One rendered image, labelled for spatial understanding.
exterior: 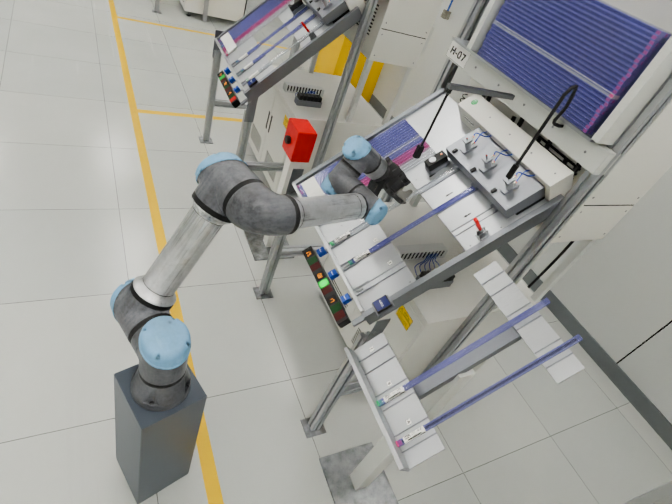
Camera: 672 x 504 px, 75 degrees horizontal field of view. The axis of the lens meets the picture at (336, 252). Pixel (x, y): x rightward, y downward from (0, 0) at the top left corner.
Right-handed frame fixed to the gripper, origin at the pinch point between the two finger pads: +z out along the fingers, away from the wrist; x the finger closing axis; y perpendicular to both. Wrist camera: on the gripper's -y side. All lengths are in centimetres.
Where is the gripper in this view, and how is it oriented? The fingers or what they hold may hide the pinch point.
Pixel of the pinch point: (401, 200)
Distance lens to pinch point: 155.8
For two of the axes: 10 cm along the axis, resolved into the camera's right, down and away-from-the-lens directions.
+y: 7.3, -6.3, -2.7
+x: -3.9, -7.0, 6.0
